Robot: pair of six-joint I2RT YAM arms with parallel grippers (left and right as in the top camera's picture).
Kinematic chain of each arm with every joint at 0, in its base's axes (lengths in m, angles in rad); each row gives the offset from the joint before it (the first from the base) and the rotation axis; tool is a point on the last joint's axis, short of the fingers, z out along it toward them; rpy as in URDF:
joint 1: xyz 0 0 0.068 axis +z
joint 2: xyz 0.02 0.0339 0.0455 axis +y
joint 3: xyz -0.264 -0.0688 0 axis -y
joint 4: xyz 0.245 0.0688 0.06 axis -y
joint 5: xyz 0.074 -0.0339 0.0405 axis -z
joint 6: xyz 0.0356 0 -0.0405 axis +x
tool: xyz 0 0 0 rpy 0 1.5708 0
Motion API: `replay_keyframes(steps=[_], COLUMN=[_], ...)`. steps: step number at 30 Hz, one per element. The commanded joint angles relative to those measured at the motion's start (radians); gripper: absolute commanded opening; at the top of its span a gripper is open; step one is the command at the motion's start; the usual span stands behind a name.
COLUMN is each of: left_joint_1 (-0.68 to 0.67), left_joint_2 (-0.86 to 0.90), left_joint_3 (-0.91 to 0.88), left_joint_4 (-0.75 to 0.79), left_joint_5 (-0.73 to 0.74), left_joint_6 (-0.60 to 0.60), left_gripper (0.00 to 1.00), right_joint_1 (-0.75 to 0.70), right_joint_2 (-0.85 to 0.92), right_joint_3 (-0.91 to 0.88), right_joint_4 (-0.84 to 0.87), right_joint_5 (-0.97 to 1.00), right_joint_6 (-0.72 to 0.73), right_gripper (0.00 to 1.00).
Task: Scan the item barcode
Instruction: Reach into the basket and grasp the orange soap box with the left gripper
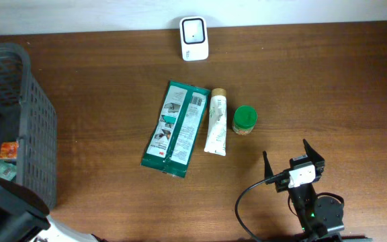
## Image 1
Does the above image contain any light green sachet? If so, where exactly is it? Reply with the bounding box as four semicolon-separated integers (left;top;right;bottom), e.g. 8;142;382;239
0;160;17;182

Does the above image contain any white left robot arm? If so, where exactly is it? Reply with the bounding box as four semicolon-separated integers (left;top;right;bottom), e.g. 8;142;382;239
0;177;102;242

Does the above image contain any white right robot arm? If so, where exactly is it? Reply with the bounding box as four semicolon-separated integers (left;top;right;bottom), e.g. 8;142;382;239
263;140;372;241

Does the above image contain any green 3M package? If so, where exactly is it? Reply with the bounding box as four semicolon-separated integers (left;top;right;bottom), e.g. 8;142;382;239
140;81;211;178

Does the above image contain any black right camera cable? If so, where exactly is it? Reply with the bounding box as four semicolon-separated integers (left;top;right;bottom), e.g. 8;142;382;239
234;173;290;242

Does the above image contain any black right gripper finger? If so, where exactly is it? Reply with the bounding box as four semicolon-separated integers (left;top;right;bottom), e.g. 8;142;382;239
302;139;325;168
263;151;273;179

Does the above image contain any white cream tube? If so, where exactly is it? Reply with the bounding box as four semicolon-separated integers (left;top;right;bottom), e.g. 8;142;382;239
204;88;227;156

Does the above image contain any green lid jar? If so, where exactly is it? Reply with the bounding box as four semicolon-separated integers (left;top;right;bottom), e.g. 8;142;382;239
232;106;258;135

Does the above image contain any grey plastic basket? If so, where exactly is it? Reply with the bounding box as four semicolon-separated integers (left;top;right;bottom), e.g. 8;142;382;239
0;43;57;209

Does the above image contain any white barcode scanner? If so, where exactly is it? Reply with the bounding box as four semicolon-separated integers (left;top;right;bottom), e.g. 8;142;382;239
179;16;209;62

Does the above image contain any orange small packet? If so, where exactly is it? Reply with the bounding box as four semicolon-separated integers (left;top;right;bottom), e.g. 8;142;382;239
0;141;19;160

